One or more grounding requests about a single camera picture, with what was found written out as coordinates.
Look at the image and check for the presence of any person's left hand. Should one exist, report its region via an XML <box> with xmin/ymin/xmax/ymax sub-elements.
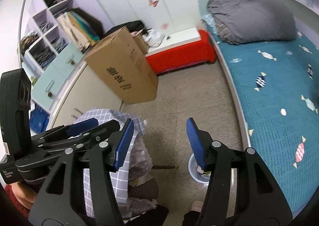
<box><xmin>11</xmin><ymin>182</ymin><xmax>37</xmax><ymax>210</ymax></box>

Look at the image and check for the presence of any blue plastic bag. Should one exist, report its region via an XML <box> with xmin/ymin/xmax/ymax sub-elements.
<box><xmin>29</xmin><ymin>104</ymin><xmax>50</xmax><ymax>134</ymax></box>

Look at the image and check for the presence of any white low cabinet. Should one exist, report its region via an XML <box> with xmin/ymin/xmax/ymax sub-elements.
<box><xmin>47</xmin><ymin>62</ymin><xmax>122</xmax><ymax>129</ymax></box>

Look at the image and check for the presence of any pink slipper foot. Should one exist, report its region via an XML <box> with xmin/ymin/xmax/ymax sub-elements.
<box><xmin>190</xmin><ymin>200</ymin><xmax>203</xmax><ymax>212</ymax></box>

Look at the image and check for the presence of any light blue plastic bucket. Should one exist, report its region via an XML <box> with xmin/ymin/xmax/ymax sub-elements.
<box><xmin>188</xmin><ymin>154</ymin><xmax>210</xmax><ymax>184</ymax></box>

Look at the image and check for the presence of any grey checked tablecloth table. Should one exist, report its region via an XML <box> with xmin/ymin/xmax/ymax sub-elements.
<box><xmin>73</xmin><ymin>108</ymin><xmax>148</xmax><ymax>219</ymax></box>

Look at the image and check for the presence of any large cardboard box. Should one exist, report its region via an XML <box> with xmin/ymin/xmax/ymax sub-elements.
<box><xmin>84</xmin><ymin>27</ymin><xmax>158</xmax><ymax>104</ymax></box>

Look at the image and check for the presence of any hanging jackets row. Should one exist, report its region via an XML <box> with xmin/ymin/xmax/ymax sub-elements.
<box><xmin>56</xmin><ymin>8</ymin><xmax>104</xmax><ymax>52</ymax></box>

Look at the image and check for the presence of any lilac stair shelf unit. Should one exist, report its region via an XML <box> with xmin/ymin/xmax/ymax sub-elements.
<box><xmin>18</xmin><ymin>0</ymin><xmax>113</xmax><ymax>122</ymax></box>

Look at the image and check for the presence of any teal candy-print mattress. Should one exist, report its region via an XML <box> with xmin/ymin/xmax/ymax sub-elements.
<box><xmin>202</xmin><ymin>15</ymin><xmax>318</xmax><ymax>215</ymax></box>

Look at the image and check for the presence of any black clothes pile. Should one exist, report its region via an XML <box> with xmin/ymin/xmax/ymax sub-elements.
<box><xmin>104</xmin><ymin>20</ymin><xmax>145</xmax><ymax>37</ymax></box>

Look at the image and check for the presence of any white plastic bag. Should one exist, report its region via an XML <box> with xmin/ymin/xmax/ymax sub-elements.
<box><xmin>142</xmin><ymin>29</ymin><xmax>164</xmax><ymax>48</ymax></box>

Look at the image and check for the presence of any red covered low bench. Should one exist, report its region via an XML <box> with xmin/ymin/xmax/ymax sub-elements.
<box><xmin>146</xmin><ymin>30</ymin><xmax>216</xmax><ymax>75</ymax></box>

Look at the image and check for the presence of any grey folded duvet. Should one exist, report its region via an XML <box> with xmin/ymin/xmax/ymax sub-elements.
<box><xmin>207</xmin><ymin>0</ymin><xmax>297</xmax><ymax>45</ymax></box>

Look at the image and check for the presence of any teal bunk bed frame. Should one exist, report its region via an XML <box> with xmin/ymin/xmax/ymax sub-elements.
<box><xmin>200</xmin><ymin>0</ymin><xmax>318</xmax><ymax>216</ymax></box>

